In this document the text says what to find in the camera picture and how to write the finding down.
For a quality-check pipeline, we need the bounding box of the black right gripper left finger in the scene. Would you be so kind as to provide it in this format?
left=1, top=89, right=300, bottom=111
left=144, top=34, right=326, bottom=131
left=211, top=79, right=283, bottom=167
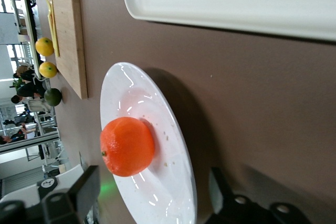
left=41, top=165, right=101, bottom=224

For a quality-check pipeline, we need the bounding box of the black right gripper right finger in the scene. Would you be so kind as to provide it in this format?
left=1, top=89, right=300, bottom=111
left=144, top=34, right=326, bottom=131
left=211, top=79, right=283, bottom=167
left=207, top=167, right=312, bottom=224

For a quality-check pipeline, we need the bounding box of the orange fruit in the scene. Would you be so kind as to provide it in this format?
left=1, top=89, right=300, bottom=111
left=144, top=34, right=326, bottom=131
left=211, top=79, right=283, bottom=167
left=100, top=116, right=155, bottom=178

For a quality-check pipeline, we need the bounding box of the white round plate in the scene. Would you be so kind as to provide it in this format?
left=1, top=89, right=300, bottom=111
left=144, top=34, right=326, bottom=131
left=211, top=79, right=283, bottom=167
left=99, top=62, right=198, bottom=224

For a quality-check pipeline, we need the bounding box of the person in dark clothes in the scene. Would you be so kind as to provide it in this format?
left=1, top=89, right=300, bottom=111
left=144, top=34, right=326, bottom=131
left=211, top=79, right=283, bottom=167
left=16, top=65, right=46, bottom=99
left=0, top=126, right=36, bottom=145

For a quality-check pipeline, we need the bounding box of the green lime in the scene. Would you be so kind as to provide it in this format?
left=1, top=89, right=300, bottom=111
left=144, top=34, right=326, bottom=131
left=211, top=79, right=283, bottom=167
left=44, top=88, right=63, bottom=108

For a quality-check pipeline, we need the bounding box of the yellow lemon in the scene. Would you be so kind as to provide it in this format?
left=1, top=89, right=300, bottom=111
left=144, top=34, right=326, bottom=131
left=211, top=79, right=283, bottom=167
left=35, top=37, right=55, bottom=57
left=38, top=61, right=58, bottom=79

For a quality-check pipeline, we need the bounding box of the wooden cutting board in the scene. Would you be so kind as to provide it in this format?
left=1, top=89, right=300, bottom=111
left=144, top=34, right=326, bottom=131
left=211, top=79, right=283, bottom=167
left=48, top=0, right=89, bottom=100

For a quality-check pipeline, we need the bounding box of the yellow plastic knife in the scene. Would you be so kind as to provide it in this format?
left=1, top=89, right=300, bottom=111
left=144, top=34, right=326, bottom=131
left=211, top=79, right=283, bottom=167
left=49, top=0, right=61, bottom=58

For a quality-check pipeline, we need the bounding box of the yellow plastic fork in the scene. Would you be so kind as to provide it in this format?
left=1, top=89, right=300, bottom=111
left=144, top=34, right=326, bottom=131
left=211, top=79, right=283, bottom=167
left=44, top=0, right=57, bottom=51

